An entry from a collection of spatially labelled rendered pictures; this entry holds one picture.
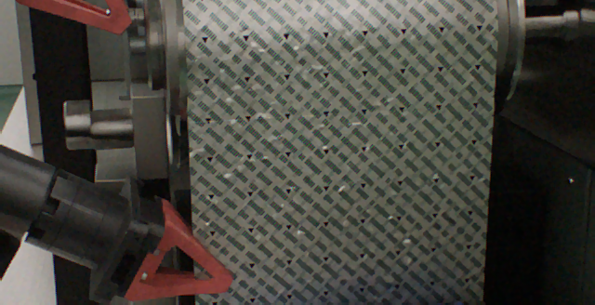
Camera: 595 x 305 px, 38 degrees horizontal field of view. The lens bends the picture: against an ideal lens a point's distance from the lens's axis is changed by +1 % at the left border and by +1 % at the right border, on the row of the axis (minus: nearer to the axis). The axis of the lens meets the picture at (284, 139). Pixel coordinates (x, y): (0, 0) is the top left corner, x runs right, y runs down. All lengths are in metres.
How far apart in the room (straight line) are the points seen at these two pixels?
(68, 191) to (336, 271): 0.22
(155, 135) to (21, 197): 0.14
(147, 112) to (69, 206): 0.12
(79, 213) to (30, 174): 0.04
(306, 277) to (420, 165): 0.13
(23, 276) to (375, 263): 0.57
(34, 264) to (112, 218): 0.55
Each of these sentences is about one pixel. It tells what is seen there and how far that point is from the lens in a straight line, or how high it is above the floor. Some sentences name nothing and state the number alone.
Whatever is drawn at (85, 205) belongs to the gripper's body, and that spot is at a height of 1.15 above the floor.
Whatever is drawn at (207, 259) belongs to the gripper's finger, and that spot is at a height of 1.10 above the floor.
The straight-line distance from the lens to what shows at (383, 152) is 0.66.
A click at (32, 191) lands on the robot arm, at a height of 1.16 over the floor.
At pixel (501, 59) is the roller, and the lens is 0.68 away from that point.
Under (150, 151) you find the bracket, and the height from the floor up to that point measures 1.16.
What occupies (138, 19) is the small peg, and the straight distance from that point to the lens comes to 0.66.
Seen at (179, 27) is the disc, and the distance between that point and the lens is 0.60.
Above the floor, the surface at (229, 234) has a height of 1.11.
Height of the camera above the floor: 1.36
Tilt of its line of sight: 16 degrees down
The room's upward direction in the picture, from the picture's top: 1 degrees counter-clockwise
